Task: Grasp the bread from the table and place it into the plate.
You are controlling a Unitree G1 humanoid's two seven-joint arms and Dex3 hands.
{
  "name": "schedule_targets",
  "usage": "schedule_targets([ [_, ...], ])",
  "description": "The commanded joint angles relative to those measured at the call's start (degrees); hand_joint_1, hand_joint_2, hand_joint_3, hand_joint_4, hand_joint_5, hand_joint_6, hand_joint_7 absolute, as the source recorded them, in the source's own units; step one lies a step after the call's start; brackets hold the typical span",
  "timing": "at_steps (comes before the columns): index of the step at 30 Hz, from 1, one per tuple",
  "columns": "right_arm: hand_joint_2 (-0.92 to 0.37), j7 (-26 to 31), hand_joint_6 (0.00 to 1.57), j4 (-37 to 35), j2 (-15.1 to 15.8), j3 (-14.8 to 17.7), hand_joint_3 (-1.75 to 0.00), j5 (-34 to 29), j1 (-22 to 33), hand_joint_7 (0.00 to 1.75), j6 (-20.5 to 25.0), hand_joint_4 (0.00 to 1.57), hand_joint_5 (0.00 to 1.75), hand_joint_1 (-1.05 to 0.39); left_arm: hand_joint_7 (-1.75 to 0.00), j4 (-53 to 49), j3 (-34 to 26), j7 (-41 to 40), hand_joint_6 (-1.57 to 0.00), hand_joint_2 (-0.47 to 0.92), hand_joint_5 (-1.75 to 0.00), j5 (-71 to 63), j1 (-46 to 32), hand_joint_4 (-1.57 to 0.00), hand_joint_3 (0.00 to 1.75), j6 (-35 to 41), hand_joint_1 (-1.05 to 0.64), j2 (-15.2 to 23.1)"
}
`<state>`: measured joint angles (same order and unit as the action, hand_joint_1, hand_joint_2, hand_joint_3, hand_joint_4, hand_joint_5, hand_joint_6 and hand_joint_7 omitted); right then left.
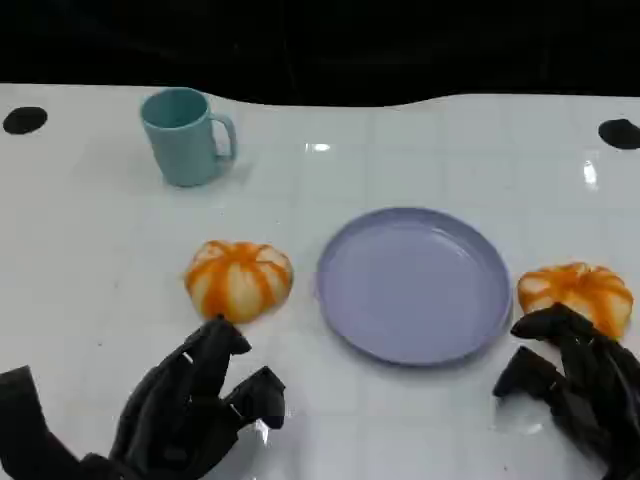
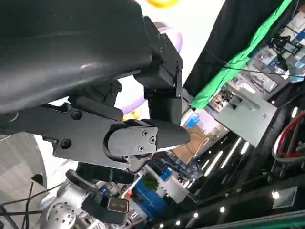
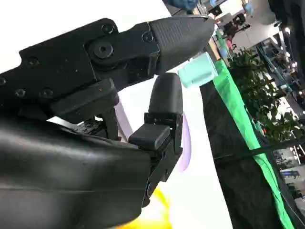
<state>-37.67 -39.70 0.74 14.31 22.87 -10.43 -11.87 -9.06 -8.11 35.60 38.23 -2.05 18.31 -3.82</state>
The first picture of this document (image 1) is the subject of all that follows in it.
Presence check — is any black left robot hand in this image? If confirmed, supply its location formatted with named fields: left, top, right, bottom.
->
left=108, top=315, right=287, bottom=480

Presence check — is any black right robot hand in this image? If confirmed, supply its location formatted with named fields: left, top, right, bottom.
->
left=492, top=301, right=640, bottom=480

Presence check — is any orange and white bread roll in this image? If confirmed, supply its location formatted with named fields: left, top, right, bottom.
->
left=516, top=261, right=635, bottom=342
left=184, top=240, right=295, bottom=325

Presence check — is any lilac plate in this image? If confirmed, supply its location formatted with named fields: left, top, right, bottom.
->
left=315, top=206, right=514, bottom=368

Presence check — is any black table grommet hole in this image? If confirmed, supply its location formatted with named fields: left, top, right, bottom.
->
left=597, top=118, right=640, bottom=151
left=2, top=106, right=49, bottom=136

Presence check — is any pale green mug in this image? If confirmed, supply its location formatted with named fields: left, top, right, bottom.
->
left=139, top=87, right=238, bottom=188

